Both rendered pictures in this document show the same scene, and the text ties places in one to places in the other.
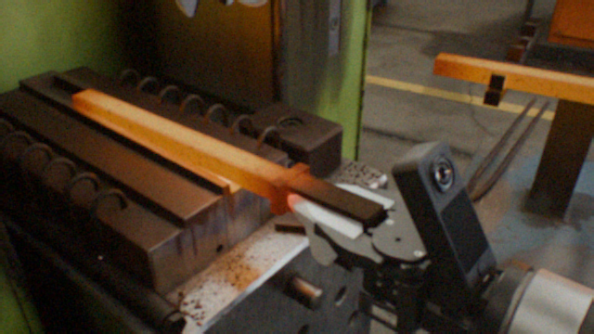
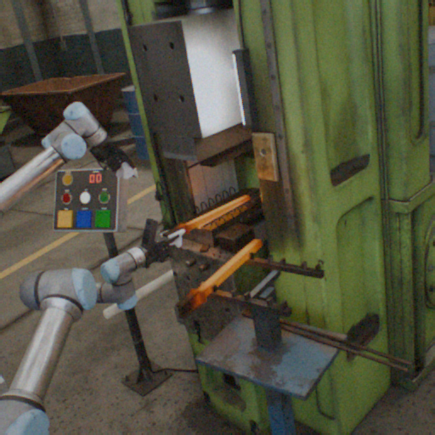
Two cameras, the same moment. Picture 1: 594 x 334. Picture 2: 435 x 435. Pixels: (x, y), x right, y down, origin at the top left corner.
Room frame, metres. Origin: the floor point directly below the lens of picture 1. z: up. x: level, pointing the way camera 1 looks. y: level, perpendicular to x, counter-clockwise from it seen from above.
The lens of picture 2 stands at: (0.86, -1.81, 1.84)
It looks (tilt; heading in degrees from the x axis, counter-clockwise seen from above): 23 degrees down; 99
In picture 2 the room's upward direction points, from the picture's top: 10 degrees counter-clockwise
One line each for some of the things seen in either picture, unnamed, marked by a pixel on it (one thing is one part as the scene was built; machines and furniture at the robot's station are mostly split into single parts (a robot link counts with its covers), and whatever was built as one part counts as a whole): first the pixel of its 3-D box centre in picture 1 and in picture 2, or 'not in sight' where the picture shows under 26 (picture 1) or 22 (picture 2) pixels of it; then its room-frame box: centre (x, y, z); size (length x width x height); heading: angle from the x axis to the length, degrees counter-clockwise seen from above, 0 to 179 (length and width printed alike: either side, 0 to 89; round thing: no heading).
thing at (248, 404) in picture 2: not in sight; (264, 353); (0.62, 0.21, 0.23); 0.55 x 0.37 x 0.47; 51
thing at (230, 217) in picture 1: (111, 153); (230, 212); (0.57, 0.23, 0.96); 0.42 x 0.20 x 0.09; 51
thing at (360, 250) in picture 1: (363, 241); not in sight; (0.33, -0.06, 1.02); 0.09 x 0.05 x 0.02; 53
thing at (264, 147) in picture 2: not in sight; (265, 156); (0.76, -0.03, 1.27); 0.09 x 0.02 x 0.17; 141
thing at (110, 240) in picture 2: not in sight; (124, 292); (-0.04, 0.36, 0.54); 0.04 x 0.04 x 1.08; 51
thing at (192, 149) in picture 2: not in sight; (217, 132); (0.57, 0.23, 1.32); 0.42 x 0.20 x 0.10; 51
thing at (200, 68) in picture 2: not in sight; (213, 69); (0.60, 0.21, 1.56); 0.42 x 0.39 x 0.40; 51
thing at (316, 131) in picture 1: (290, 143); (237, 238); (0.61, 0.00, 0.95); 0.12 x 0.08 x 0.06; 51
